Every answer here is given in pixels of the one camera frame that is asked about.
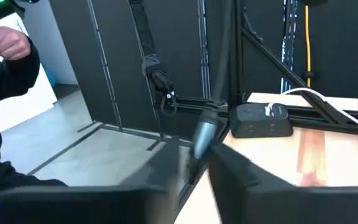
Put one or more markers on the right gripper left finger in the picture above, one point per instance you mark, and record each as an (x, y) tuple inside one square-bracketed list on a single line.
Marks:
[(166, 174)]

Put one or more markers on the person's hand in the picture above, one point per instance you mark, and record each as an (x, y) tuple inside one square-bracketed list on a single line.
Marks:
[(8, 43)]

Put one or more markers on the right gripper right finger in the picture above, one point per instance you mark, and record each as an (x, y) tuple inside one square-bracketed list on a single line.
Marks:
[(238, 193)]

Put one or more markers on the black curtain divider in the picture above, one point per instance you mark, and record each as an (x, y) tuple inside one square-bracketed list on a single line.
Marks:
[(172, 46)]

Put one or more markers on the black aluminium table frame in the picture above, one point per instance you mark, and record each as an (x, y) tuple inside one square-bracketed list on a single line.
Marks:
[(236, 62)]

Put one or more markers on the black power bank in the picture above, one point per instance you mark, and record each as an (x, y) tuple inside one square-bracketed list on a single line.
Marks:
[(259, 124)]

